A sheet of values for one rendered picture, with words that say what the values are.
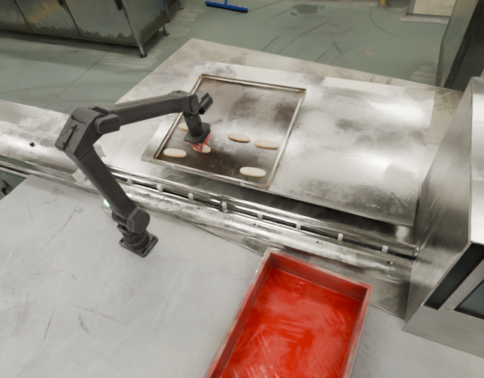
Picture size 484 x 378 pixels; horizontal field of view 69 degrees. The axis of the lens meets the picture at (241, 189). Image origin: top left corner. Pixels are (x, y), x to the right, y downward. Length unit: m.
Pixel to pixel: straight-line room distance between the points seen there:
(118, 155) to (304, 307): 1.03
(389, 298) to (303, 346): 0.30
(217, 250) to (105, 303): 0.39
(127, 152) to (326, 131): 0.87
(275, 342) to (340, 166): 0.64
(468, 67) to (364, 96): 1.24
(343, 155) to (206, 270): 0.64
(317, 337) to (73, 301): 0.78
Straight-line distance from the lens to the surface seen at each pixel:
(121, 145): 1.71
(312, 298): 1.13
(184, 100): 1.19
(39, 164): 1.66
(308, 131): 1.41
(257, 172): 1.30
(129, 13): 3.87
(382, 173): 1.32
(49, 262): 1.44
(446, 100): 1.87
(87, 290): 1.31
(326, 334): 1.10
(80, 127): 0.96
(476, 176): 0.84
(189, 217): 1.27
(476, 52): 2.64
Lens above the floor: 1.87
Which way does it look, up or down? 50 degrees down
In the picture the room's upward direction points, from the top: 9 degrees counter-clockwise
